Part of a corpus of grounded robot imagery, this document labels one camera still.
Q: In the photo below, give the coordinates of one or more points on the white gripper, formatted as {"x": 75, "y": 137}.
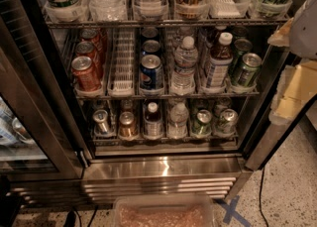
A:
{"x": 305, "y": 29}

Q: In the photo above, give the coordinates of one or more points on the brown tea bottle blue label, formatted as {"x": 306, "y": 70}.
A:
{"x": 218, "y": 62}

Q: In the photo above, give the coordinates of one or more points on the green soda can middle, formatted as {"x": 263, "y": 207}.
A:
{"x": 239, "y": 48}

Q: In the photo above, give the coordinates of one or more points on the green soda can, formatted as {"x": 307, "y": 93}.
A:
{"x": 239, "y": 48}
{"x": 246, "y": 70}
{"x": 239, "y": 32}

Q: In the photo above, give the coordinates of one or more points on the clear water bottle middle shelf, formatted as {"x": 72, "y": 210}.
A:
{"x": 185, "y": 60}

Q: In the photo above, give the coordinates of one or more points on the clear water bottle bottom shelf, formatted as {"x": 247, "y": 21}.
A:
{"x": 177, "y": 121}

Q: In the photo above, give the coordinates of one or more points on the blue pepsi can middle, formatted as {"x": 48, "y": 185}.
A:
{"x": 151, "y": 47}

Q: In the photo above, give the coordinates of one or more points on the blue pepsi can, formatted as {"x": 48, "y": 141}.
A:
{"x": 151, "y": 47}
{"x": 151, "y": 73}
{"x": 149, "y": 33}

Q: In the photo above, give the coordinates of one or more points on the brown tea bottle bottom shelf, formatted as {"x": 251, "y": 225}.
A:
{"x": 153, "y": 121}

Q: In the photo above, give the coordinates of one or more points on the copper can bottom shelf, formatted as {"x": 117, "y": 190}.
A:
{"x": 127, "y": 125}

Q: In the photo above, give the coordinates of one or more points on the stainless steel display fridge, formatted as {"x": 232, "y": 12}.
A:
{"x": 114, "y": 167}

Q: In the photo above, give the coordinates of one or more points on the silver can bottom shelf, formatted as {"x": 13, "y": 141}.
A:
{"x": 100, "y": 117}

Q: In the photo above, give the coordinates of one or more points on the red soda can middle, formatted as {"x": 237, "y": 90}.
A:
{"x": 88, "y": 49}

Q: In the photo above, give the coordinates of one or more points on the red soda can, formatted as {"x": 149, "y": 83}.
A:
{"x": 88, "y": 49}
{"x": 94, "y": 36}
{"x": 84, "y": 70}

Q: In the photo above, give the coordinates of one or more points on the glass fridge door left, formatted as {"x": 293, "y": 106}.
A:
{"x": 51, "y": 155}

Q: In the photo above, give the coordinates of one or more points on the green soda can front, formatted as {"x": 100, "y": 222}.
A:
{"x": 246, "y": 70}

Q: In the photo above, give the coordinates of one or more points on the green soda can rear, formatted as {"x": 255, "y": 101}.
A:
{"x": 239, "y": 32}

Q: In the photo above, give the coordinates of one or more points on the green can bottom right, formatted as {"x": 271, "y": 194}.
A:
{"x": 226, "y": 122}

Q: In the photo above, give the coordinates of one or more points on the green can bottom left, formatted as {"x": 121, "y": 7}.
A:
{"x": 201, "y": 123}

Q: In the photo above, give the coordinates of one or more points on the blue pepsi can front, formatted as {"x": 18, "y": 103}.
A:
{"x": 151, "y": 73}

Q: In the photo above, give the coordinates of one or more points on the blue pepsi can rear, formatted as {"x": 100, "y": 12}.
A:
{"x": 149, "y": 33}

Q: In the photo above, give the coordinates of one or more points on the blue tape cross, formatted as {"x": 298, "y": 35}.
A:
{"x": 230, "y": 211}

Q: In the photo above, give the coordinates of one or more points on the red soda can rear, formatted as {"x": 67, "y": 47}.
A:
{"x": 94, "y": 36}

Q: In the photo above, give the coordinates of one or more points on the red soda can front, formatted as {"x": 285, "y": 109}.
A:
{"x": 84, "y": 70}

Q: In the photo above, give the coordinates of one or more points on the clear plastic bin on floor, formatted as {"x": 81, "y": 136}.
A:
{"x": 164, "y": 210}

